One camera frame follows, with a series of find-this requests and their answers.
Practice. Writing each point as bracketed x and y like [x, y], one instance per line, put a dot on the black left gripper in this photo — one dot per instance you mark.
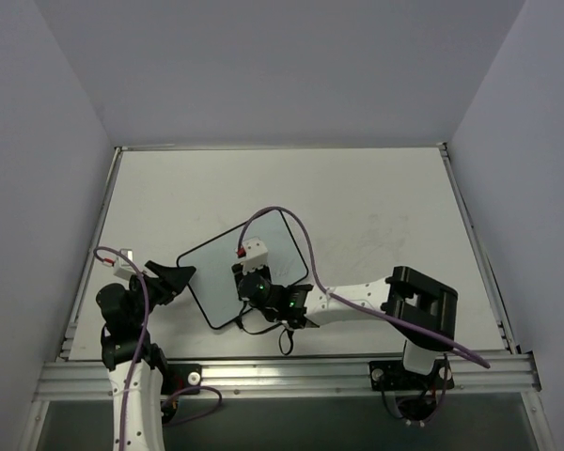
[155, 284]

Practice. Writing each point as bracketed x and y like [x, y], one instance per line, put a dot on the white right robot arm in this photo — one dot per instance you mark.
[421, 308]

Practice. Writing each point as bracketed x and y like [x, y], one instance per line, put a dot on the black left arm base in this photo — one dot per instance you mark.
[181, 380]

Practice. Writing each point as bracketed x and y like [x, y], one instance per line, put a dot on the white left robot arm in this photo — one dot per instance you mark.
[137, 368]

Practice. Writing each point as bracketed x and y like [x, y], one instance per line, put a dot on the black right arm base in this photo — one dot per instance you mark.
[409, 397]

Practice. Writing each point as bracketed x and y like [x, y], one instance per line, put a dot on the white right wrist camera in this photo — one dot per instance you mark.
[253, 255]

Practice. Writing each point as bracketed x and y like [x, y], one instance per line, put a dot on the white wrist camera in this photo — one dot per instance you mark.
[121, 261]
[253, 255]

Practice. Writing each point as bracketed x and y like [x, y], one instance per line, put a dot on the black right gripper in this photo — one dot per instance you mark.
[240, 272]

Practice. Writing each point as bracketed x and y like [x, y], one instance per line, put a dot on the aluminium front frame rail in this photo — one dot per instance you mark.
[294, 378]

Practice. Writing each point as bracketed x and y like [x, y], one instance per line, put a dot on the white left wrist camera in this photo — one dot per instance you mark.
[121, 261]

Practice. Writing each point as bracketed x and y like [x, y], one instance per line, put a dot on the black-framed whiteboard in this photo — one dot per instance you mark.
[267, 245]

